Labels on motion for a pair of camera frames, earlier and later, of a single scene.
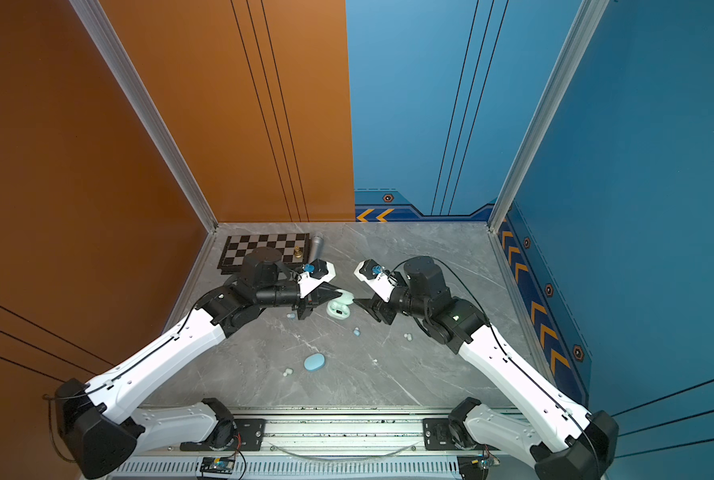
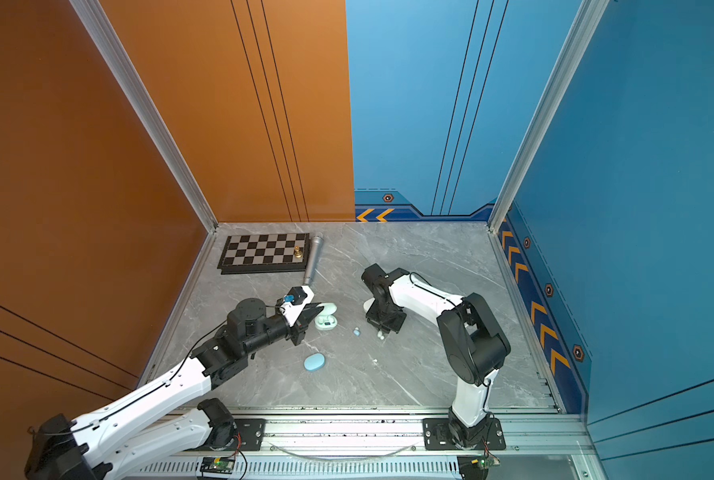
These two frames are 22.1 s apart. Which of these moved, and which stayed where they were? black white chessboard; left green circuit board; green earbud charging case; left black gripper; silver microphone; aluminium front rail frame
Moved: left black gripper; green earbud charging case
Stayed: left green circuit board; silver microphone; black white chessboard; aluminium front rail frame
